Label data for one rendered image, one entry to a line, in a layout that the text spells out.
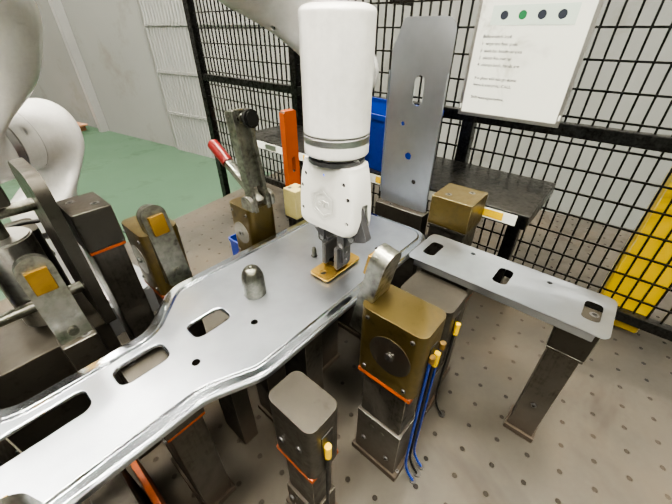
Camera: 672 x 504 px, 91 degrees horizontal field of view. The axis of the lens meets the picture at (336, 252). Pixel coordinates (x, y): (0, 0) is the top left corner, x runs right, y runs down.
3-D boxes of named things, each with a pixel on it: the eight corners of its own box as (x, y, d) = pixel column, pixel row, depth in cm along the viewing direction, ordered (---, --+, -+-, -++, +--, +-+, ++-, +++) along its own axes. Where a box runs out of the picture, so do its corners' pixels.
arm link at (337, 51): (316, 120, 47) (294, 137, 39) (313, 4, 39) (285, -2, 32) (375, 124, 45) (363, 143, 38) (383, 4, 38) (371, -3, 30)
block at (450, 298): (435, 432, 62) (470, 326, 46) (382, 394, 68) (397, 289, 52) (452, 404, 66) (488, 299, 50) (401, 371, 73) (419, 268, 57)
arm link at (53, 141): (4, 232, 68) (-81, 111, 54) (82, 193, 82) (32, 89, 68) (50, 244, 66) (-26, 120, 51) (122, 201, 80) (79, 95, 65)
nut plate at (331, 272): (327, 282, 50) (327, 276, 49) (309, 272, 52) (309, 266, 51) (360, 258, 55) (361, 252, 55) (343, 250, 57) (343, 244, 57)
